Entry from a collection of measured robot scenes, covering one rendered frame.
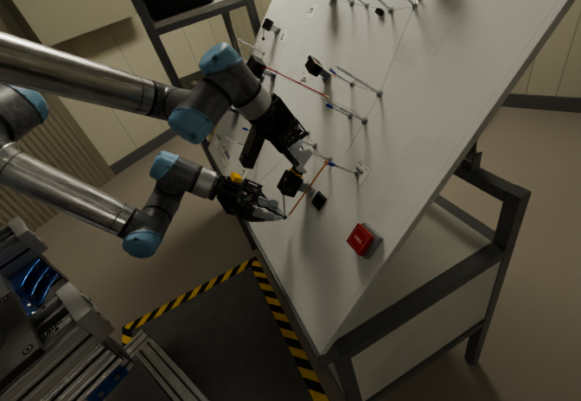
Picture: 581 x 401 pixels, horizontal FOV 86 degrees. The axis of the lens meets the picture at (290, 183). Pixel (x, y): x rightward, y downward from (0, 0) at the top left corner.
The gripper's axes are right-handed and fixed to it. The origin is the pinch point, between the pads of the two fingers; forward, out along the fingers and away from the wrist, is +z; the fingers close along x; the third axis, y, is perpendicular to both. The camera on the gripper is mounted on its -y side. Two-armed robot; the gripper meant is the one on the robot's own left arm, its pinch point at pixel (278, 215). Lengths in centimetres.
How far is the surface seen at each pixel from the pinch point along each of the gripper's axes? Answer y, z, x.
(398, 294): 10.1, 35.9, -11.5
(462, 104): 48, 13, 17
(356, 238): 25.9, 9.9, -7.5
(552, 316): -12, 144, 9
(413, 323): 8.7, 43.4, -17.3
